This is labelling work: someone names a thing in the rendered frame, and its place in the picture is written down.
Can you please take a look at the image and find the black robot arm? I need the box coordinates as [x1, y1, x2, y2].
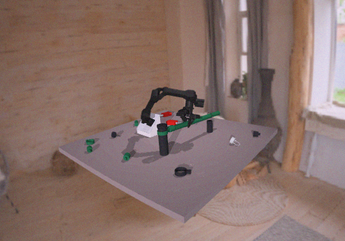
[141, 87, 205, 127]

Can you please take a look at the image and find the black ring with small tab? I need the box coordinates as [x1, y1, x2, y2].
[174, 167, 191, 177]

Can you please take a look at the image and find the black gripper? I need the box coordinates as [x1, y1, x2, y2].
[176, 106, 200, 128]

